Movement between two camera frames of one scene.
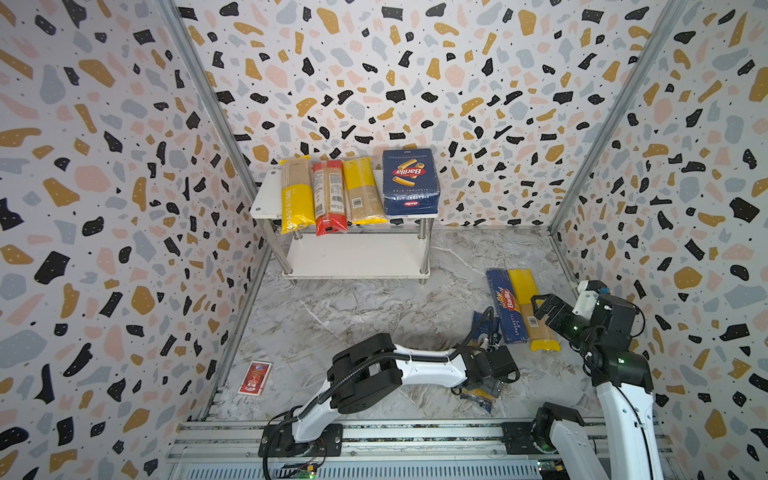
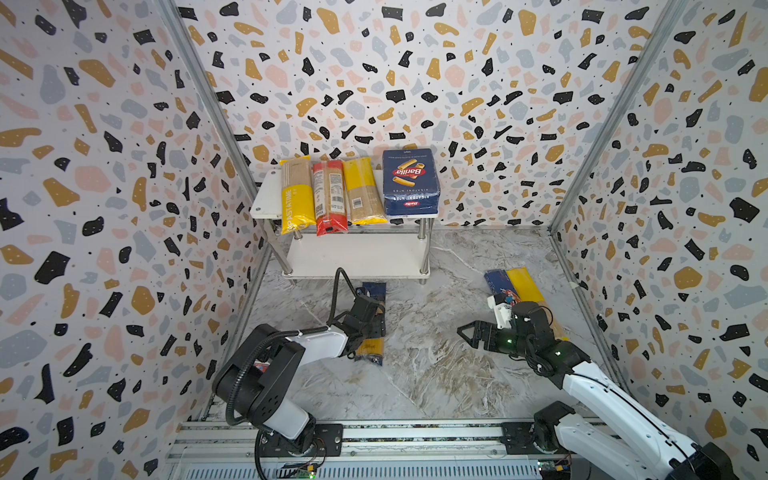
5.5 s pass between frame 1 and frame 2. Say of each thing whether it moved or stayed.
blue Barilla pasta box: stayed
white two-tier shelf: stayed
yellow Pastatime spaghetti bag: stayed
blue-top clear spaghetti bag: moved
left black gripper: moved
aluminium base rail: stayed
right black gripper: moved
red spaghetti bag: stayed
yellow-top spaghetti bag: stayed
